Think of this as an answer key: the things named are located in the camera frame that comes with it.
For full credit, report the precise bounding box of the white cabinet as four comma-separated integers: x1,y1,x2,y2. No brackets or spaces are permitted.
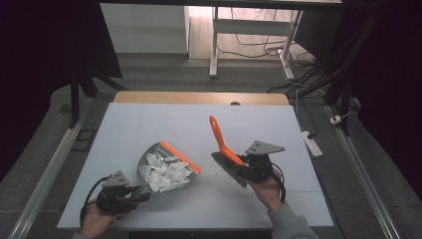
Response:
100,3,190,55

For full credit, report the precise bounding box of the white power strip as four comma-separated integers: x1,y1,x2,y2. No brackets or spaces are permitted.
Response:
301,130,323,158

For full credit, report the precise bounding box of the black metal stand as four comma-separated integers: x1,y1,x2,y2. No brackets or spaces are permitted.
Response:
321,0,386,137
67,63,127,129

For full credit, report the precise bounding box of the wooden table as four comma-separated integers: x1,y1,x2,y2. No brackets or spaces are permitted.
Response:
112,91,291,107

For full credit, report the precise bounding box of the white desk frame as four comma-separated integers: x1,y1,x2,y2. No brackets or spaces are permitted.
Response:
208,5,304,81

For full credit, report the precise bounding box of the aluminium floor rail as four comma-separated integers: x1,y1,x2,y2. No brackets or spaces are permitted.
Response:
323,104,403,239
6,96,95,239

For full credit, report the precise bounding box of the person's right hand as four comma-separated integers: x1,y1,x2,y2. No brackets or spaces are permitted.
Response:
247,167,287,212

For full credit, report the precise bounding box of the orange handled grey brush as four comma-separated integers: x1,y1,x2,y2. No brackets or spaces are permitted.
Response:
208,115,249,189

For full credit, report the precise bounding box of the pile of white paper scraps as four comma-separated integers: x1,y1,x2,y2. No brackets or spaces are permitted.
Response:
138,151,194,193

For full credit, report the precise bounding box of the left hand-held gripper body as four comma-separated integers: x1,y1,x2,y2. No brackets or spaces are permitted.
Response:
95,170,142,215

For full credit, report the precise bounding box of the tangle of black floor cables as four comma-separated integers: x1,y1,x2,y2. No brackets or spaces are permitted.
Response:
217,7,327,96

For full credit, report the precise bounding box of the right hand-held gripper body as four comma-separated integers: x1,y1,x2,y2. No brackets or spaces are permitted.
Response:
239,140,287,183

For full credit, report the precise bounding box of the person's left hand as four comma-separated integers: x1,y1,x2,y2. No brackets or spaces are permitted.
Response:
79,198,129,239

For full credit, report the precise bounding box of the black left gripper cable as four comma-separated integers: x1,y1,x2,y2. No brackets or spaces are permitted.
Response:
79,174,112,227

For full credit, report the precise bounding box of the grey dustpan with orange edge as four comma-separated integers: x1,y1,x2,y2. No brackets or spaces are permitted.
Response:
135,140,203,195

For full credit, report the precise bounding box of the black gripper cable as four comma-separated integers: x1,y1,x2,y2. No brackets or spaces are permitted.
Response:
79,174,112,227
269,161,287,204

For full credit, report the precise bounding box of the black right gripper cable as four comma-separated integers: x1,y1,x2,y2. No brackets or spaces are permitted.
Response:
269,161,287,204

